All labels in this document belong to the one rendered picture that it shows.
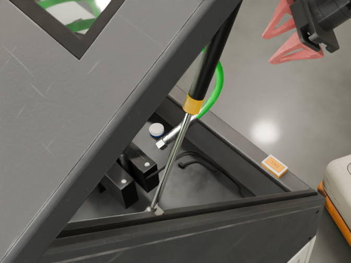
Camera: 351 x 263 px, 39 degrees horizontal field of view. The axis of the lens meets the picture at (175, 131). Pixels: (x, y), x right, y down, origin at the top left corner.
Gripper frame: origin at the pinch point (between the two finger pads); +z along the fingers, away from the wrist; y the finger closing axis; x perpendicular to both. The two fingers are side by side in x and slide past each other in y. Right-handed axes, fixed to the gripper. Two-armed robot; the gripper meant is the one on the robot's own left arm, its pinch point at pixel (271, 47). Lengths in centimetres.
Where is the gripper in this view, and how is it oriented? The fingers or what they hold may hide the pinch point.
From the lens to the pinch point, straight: 83.2
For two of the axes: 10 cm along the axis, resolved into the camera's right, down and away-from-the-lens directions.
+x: 7.3, 2.2, 6.5
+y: 1.4, 8.8, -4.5
